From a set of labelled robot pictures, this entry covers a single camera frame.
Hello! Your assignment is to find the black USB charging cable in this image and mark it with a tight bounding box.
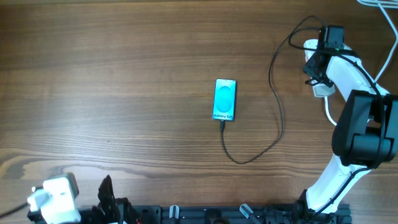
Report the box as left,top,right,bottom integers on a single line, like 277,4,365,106
219,15,327,165

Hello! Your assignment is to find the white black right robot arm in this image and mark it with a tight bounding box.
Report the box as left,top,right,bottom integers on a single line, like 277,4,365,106
303,26,397,217

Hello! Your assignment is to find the white charger plug adapter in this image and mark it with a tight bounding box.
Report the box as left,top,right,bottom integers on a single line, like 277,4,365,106
303,39,318,62

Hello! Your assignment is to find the white power strip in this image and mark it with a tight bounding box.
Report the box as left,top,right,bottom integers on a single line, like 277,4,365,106
311,80,336,98

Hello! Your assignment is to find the white power strip cord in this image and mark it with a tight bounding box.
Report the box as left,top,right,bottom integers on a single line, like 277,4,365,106
324,0,398,127

